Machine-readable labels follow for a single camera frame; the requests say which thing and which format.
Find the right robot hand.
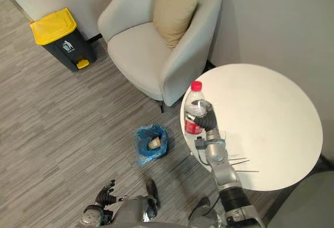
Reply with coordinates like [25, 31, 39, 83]
[185, 99, 218, 135]

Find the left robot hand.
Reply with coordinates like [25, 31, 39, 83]
[94, 179, 123, 208]

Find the clear bottle with red label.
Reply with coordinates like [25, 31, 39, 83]
[184, 80, 207, 135]

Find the blue plastic rubbish bag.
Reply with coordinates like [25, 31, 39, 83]
[134, 124, 169, 167]

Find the dark grey pedal trash can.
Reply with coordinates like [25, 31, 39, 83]
[41, 30, 98, 73]

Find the yellow trash can lid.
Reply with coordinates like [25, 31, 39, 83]
[29, 7, 78, 46]

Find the silver robot torso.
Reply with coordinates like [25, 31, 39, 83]
[106, 195, 228, 228]

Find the dark left robot foot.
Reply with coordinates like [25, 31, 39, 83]
[145, 178, 160, 203]

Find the dark robot foot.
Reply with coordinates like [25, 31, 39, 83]
[145, 178, 160, 203]
[188, 196, 211, 220]

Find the round white table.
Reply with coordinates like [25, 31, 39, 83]
[180, 63, 324, 191]

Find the brown paper cup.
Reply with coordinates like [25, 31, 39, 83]
[148, 137, 161, 149]

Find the dark right robot foot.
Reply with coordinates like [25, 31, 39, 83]
[188, 196, 211, 220]

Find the light grey armchair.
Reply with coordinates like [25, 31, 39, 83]
[88, 0, 225, 113]

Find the beige cushion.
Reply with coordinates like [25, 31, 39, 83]
[152, 0, 199, 50]

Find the grey upholstered chair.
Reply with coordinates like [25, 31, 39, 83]
[266, 170, 334, 228]

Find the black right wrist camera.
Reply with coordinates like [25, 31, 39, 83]
[194, 137, 208, 151]

